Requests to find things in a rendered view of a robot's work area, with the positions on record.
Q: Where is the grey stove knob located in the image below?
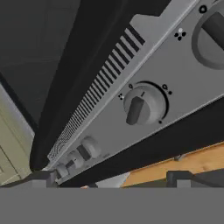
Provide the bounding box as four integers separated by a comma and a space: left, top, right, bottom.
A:
122, 82, 169, 127
65, 150, 85, 171
54, 163, 70, 180
191, 2, 224, 71
76, 136, 102, 162

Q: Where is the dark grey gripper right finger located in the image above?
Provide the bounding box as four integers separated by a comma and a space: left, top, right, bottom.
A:
165, 169, 224, 189

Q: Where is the silver and black stove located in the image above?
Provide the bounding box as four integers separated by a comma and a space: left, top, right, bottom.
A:
0, 0, 224, 188

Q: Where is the beige cupboard front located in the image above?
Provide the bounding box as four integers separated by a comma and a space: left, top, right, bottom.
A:
0, 83, 36, 186

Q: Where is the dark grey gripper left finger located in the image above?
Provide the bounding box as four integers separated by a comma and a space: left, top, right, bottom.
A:
2, 170, 57, 189

